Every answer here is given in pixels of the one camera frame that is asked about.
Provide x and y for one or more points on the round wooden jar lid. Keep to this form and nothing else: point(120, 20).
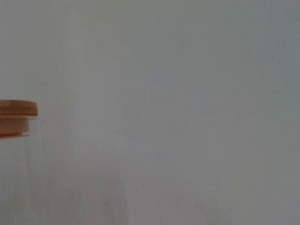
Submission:
point(16, 109)

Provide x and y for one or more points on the clear glass water dispenser jar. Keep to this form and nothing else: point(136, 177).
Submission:
point(14, 175)

